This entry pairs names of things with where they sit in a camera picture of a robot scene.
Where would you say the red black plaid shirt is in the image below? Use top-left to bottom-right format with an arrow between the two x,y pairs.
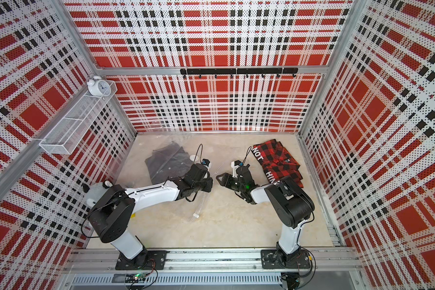
251,139 -> 303,188

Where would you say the grey husky plush toy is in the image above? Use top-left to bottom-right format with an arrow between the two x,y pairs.
82,180 -> 113,209

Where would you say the clear plastic vacuum bag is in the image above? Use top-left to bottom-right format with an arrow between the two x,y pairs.
123,135 -> 213,221

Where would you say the black hook rail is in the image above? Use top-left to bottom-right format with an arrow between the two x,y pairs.
180,67 -> 298,76

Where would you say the white wire mesh shelf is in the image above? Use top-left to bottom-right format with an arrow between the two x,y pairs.
39,80 -> 117,155

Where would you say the white alarm clock on shelf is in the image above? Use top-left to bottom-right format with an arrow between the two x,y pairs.
87,76 -> 112,97

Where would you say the electronics board with cables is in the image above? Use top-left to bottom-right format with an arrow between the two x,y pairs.
112,273 -> 158,290

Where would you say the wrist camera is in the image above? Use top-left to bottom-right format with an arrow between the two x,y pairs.
231,160 -> 250,178
201,158 -> 211,169

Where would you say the aluminium mounting rail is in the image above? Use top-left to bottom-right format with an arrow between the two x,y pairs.
63,247 -> 362,274

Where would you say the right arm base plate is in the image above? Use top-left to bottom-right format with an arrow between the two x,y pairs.
261,249 -> 311,271

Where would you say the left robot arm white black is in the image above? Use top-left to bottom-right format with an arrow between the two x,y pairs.
87,159 -> 213,264

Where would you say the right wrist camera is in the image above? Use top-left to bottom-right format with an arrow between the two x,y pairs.
231,160 -> 250,178

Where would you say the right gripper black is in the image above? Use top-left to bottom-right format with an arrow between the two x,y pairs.
216,172 -> 245,193

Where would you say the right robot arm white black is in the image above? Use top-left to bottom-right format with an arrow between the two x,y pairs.
216,164 -> 315,263

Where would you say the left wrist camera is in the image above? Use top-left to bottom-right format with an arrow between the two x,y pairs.
201,158 -> 211,169

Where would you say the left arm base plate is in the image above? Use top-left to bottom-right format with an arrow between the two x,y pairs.
115,249 -> 167,271

